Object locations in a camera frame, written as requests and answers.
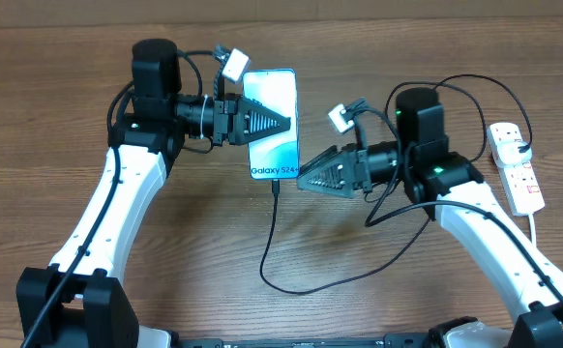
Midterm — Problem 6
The blue Galaxy smartphone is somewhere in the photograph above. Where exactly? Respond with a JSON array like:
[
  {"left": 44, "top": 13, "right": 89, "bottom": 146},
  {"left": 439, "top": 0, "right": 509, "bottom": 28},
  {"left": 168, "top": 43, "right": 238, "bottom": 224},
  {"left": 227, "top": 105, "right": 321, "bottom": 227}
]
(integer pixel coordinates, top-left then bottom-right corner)
[{"left": 243, "top": 69, "right": 300, "bottom": 180}]

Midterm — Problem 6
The black USB charging cable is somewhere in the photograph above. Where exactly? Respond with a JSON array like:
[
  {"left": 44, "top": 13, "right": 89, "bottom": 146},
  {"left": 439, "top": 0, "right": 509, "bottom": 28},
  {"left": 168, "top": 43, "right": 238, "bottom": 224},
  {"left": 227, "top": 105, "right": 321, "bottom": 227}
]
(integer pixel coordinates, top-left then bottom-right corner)
[{"left": 258, "top": 73, "right": 534, "bottom": 296}]

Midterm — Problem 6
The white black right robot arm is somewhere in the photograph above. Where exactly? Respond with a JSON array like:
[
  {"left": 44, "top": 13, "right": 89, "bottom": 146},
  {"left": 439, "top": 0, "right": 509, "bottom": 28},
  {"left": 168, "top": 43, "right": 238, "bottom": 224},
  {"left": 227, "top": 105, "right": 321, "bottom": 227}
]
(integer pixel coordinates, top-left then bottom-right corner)
[{"left": 297, "top": 87, "right": 563, "bottom": 347}]

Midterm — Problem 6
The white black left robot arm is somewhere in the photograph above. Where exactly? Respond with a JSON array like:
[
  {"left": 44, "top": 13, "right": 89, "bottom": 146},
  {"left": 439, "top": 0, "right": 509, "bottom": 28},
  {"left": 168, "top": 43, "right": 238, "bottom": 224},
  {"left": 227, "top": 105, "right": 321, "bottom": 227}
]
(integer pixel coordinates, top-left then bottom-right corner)
[{"left": 15, "top": 39, "right": 298, "bottom": 347}]

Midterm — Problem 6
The white charger plug adapter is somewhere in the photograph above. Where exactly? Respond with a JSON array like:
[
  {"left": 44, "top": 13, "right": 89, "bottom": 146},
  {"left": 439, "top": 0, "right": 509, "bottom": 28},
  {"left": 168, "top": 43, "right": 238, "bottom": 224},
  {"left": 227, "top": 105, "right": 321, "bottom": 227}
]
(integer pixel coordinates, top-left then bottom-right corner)
[{"left": 493, "top": 141, "right": 532, "bottom": 168}]

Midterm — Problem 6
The white power strip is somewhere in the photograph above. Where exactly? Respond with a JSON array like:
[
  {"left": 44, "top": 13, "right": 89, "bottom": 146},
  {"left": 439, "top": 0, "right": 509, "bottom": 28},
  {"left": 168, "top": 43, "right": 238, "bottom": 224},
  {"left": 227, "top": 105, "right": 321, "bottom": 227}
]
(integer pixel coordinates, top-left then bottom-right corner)
[{"left": 487, "top": 122, "right": 545, "bottom": 217}]

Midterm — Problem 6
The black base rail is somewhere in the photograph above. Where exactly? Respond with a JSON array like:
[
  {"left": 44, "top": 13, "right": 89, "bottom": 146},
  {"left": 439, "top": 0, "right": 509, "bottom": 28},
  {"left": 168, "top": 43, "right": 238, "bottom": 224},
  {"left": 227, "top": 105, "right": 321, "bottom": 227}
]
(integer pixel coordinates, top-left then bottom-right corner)
[{"left": 170, "top": 332, "right": 438, "bottom": 348}]

